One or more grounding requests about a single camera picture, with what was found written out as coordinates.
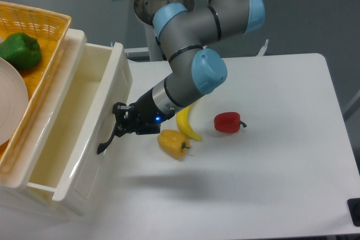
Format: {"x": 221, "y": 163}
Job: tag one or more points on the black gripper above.
{"x": 141, "y": 117}

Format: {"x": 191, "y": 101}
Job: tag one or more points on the white top drawer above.
{"x": 67, "y": 176}

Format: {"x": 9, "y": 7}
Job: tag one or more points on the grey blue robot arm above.
{"x": 183, "y": 36}

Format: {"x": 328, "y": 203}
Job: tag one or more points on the white drawer cabinet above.
{"x": 16, "y": 175}

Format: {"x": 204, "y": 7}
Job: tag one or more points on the yellow bell pepper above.
{"x": 173, "y": 143}

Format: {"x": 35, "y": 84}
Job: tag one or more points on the yellow banana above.
{"x": 182, "y": 119}

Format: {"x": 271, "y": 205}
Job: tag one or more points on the red bell pepper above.
{"x": 228, "y": 122}

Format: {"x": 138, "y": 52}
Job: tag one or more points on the white plate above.
{"x": 14, "y": 100}

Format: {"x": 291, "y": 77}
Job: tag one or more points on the yellow woven basket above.
{"x": 49, "y": 29}

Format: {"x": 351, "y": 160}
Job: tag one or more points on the green bell pepper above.
{"x": 21, "y": 51}

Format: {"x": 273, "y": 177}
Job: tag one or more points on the black device at table edge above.
{"x": 354, "y": 209}

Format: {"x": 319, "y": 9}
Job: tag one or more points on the black top drawer handle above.
{"x": 103, "y": 146}

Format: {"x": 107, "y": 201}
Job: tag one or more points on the white table clamp bracket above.
{"x": 263, "y": 49}

